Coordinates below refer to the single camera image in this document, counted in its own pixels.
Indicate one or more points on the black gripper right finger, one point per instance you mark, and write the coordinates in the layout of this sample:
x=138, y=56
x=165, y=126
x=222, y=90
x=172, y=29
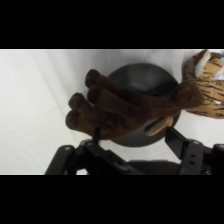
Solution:
x=176, y=141

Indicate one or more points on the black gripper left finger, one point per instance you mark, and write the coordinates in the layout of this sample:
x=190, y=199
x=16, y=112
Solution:
x=96, y=138

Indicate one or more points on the striped tiger plush toy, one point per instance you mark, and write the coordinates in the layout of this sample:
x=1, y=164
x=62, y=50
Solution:
x=208, y=90

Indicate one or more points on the brown deer plush toy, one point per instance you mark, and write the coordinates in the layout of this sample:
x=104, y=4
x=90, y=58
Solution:
x=126, y=110

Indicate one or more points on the grey bowl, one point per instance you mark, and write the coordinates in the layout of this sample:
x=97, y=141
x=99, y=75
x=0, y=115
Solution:
x=143, y=78

